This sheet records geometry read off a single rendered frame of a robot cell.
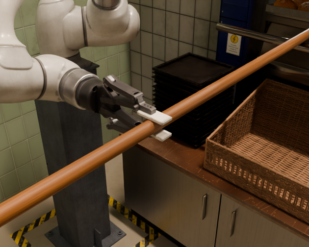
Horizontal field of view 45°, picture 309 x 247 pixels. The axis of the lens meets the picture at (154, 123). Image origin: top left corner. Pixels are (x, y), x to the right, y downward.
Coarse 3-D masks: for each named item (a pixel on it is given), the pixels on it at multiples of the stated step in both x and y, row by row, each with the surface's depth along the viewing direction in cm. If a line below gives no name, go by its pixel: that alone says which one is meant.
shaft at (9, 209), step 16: (304, 32) 121; (288, 48) 112; (256, 64) 99; (224, 80) 90; (192, 96) 83; (208, 96) 85; (176, 112) 78; (144, 128) 72; (160, 128) 75; (112, 144) 67; (128, 144) 69; (80, 160) 63; (96, 160) 64; (48, 176) 59; (64, 176) 60; (80, 176) 62; (32, 192) 56; (48, 192) 58; (0, 208) 53; (16, 208) 54; (0, 224) 53
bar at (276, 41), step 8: (224, 24) 141; (232, 32) 139; (240, 32) 137; (248, 32) 135; (256, 32) 133; (264, 40) 131; (272, 40) 129; (280, 40) 128; (296, 48) 125; (304, 48) 123
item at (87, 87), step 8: (88, 80) 84; (96, 80) 84; (80, 88) 84; (88, 88) 83; (96, 88) 83; (104, 88) 81; (80, 96) 84; (88, 96) 82; (96, 96) 84; (104, 96) 82; (112, 96) 81; (80, 104) 85; (88, 104) 83; (96, 104) 85; (104, 104) 83; (96, 112) 86
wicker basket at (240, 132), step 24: (264, 96) 178; (288, 96) 170; (240, 120) 171; (264, 120) 180; (288, 120) 172; (216, 144) 151; (240, 144) 176; (264, 144) 176; (288, 144) 174; (216, 168) 160; (240, 168) 147; (264, 168) 138; (288, 168) 160; (264, 192) 143; (288, 192) 147
